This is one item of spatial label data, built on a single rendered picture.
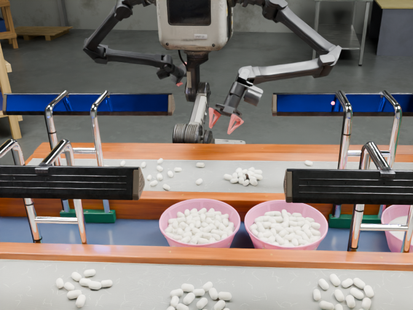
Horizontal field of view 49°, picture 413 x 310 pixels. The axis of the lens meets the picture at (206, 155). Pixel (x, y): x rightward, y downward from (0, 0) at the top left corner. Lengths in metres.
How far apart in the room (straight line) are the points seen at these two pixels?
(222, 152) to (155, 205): 0.45
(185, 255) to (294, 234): 0.37
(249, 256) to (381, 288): 0.37
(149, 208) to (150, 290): 0.44
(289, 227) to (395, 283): 0.38
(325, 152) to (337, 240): 0.50
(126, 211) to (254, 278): 0.59
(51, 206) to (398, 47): 5.90
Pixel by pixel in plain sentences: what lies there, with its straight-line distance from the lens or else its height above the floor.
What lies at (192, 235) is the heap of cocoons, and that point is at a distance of 1.50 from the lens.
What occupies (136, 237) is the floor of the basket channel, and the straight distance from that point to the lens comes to 1.60.
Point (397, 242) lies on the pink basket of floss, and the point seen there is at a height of 0.75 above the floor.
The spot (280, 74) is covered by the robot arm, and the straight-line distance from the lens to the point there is 1.91.
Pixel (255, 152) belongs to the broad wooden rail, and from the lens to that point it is 1.94.
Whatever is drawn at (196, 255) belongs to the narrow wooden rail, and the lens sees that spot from 1.35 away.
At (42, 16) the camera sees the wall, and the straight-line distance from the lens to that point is 9.86.
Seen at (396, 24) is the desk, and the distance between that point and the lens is 6.93.
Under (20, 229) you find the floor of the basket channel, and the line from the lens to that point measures 1.77.
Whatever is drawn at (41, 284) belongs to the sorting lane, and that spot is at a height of 0.74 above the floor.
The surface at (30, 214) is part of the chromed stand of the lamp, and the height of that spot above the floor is 0.87.
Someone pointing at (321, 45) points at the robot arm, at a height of 1.17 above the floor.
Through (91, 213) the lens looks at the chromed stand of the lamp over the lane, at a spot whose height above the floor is 0.71.
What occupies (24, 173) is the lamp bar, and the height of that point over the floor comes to 1.10.
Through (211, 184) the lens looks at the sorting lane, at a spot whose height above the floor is 0.74.
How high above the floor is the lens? 1.61
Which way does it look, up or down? 26 degrees down
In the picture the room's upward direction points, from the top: 2 degrees counter-clockwise
